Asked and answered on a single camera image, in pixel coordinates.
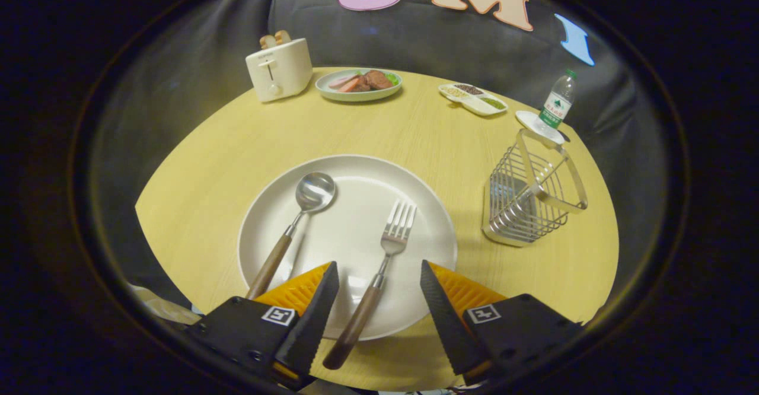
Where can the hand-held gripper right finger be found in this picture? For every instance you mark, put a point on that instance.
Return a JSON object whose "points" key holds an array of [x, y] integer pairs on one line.
{"points": [[445, 318]]}

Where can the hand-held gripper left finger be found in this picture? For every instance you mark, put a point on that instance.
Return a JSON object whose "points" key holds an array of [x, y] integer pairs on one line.
{"points": [[308, 318]]}

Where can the large white plate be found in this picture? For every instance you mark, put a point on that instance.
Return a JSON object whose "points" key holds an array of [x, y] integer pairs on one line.
{"points": [[350, 229]]}

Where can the brown cardboard pieces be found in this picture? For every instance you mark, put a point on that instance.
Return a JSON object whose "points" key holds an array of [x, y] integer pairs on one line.
{"points": [[160, 306]]}

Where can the white square coaster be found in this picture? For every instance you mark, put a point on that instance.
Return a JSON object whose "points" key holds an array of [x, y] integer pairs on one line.
{"points": [[528, 121]]}

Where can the white divided bean dish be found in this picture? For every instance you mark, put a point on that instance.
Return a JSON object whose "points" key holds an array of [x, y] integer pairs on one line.
{"points": [[474, 103]]}

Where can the small dark round disc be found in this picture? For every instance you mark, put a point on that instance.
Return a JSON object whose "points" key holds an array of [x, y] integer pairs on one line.
{"points": [[564, 136]]}

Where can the pale green food plate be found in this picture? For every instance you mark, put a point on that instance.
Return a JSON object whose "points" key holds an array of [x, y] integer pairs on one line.
{"points": [[359, 95]]}

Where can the red sausage slice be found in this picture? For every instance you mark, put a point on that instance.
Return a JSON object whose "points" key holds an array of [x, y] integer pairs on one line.
{"points": [[350, 85]]}

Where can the pink ham slice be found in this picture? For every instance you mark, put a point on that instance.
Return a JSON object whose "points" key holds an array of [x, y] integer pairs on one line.
{"points": [[339, 80]]}

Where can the clear water bottle green cap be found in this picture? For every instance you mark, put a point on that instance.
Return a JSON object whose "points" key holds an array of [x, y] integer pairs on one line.
{"points": [[556, 104]]}

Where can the green lettuce leaf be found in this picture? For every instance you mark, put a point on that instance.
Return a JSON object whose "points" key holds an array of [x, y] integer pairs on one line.
{"points": [[392, 78]]}

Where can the brown meat slice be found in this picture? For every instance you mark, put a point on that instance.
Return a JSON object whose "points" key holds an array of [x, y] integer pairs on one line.
{"points": [[376, 80]]}

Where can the white toaster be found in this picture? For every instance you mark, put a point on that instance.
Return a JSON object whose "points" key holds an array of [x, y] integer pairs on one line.
{"points": [[284, 72]]}

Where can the toast slice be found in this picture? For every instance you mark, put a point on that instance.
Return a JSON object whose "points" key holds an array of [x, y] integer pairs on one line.
{"points": [[267, 41], [282, 36]]}

